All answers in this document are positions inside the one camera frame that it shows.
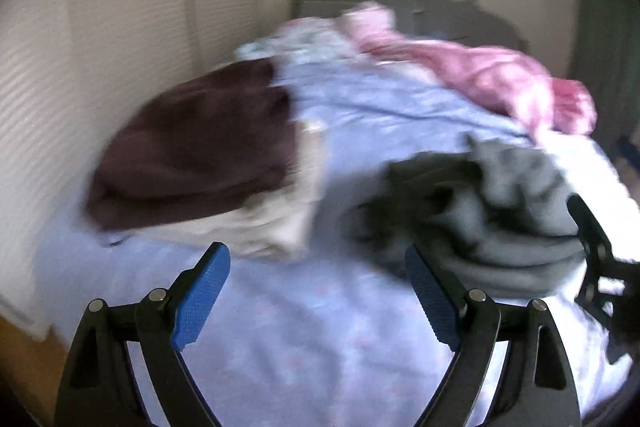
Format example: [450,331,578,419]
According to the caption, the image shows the green curtain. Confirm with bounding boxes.
[570,0,639,156]

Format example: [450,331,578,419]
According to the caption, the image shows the grey pants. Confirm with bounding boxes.
[346,138,585,299]

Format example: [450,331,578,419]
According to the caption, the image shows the blue striped floral bedsheet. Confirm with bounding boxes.
[34,56,626,427]

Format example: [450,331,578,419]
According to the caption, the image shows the folded cream garment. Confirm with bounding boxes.
[124,119,330,261]

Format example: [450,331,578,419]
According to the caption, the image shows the pink quilt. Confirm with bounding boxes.
[338,1,597,144]

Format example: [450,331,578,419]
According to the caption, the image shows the grey headboard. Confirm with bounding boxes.
[291,0,528,52]

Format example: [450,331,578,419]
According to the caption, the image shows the light floral pillow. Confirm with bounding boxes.
[234,17,362,65]

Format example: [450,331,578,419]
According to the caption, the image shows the folded maroon garment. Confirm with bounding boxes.
[86,58,297,231]

